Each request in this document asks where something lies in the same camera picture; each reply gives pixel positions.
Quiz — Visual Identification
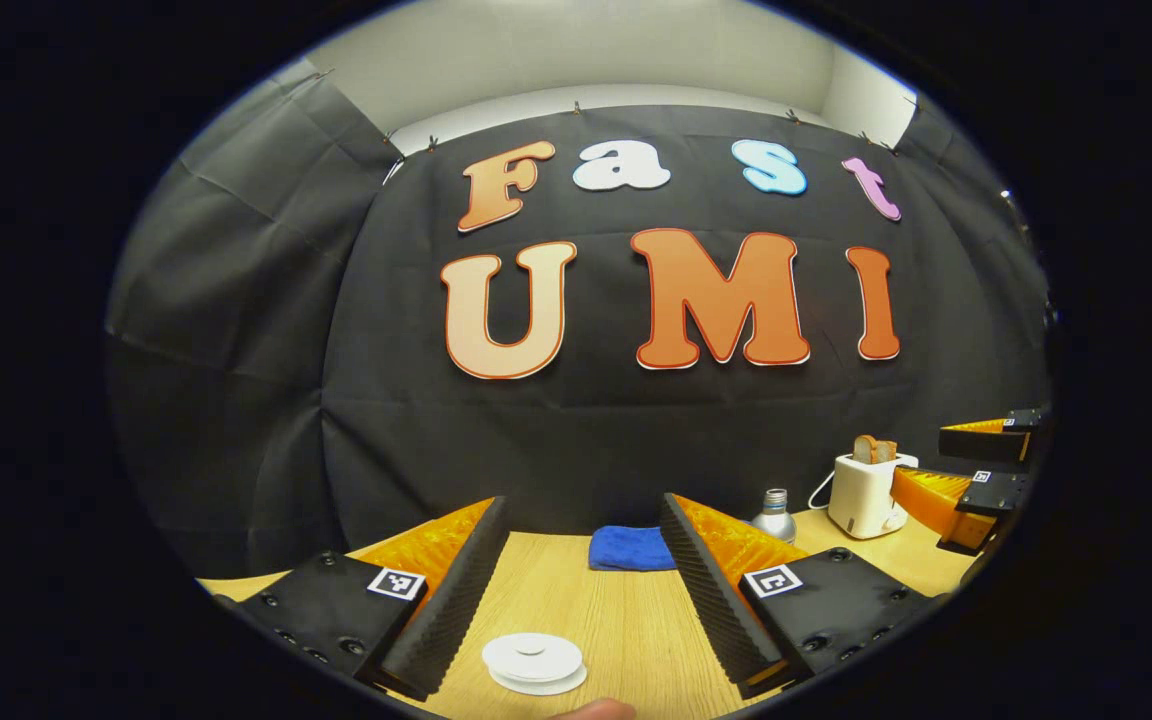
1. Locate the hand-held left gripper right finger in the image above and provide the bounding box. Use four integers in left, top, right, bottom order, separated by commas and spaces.
658, 492, 947, 701

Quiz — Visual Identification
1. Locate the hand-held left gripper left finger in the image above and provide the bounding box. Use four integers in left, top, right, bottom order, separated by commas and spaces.
211, 495, 514, 703

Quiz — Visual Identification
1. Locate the white teacup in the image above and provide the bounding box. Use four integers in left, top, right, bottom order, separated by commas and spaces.
482, 633, 587, 687

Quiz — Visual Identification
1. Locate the white teacup lid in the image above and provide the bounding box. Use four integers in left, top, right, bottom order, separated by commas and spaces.
496, 634, 571, 669

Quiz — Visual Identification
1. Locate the silver water bottle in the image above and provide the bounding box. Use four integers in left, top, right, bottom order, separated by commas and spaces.
751, 488, 799, 546

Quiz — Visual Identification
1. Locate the white toaster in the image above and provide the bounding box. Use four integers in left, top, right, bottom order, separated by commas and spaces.
826, 452, 920, 541

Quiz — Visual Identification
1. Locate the blue cloth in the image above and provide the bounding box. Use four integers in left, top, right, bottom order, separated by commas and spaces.
588, 526, 679, 573

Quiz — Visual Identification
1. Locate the white saucer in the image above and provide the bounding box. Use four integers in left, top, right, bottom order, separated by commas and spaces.
489, 668, 589, 697

